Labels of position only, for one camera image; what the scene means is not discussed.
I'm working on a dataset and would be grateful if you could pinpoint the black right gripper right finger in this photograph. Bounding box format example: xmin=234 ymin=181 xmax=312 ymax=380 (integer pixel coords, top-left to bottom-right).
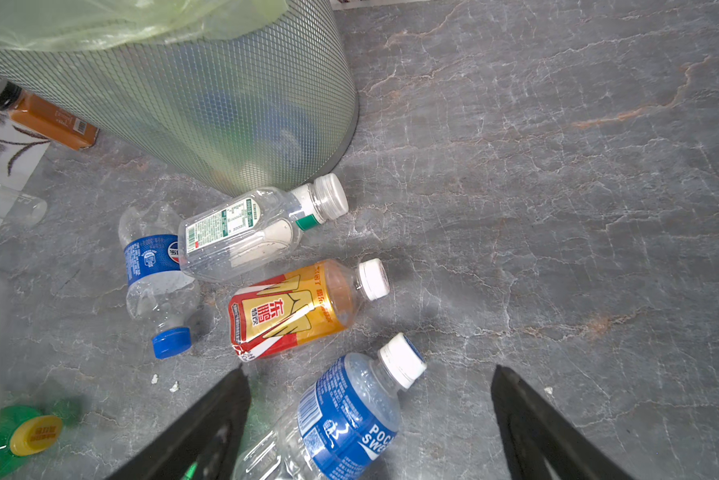
xmin=491 ymin=365 xmax=631 ymax=479

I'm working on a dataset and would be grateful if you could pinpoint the clear bottle green white label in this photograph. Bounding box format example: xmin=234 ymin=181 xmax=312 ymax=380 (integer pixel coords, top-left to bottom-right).
xmin=178 ymin=173 xmax=348 ymax=282

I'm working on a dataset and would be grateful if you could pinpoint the Pocari Sweat bottle white cap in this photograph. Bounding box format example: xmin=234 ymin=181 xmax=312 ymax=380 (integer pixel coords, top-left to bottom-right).
xmin=232 ymin=332 xmax=427 ymax=480

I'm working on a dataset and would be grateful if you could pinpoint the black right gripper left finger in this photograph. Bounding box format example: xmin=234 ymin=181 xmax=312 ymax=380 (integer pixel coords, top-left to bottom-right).
xmin=110 ymin=367 xmax=251 ymax=479

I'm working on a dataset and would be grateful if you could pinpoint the orange red drink bottle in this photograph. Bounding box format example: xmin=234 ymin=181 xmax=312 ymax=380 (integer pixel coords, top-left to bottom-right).
xmin=227 ymin=258 xmax=391 ymax=362

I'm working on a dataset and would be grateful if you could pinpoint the green Sprite bottle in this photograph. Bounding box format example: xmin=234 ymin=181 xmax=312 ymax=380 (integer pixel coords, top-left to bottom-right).
xmin=0 ymin=405 xmax=63 ymax=479

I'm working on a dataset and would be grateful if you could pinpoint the clear plastic measuring cup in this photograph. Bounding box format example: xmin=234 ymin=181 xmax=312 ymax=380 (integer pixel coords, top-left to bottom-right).
xmin=0 ymin=183 xmax=48 ymax=227

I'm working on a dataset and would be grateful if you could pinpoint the mesh waste bin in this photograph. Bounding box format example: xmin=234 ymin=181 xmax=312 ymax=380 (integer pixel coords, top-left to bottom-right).
xmin=0 ymin=1 xmax=359 ymax=195

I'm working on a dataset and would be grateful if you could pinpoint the Pepsi water bottle blue cap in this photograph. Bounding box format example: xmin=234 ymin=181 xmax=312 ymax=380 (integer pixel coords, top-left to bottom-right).
xmin=118 ymin=202 xmax=201 ymax=360

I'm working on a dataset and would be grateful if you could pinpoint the orange spice jar black lid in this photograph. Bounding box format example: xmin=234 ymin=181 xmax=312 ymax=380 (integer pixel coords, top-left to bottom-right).
xmin=0 ymin=80 xmax=99 ymax=151

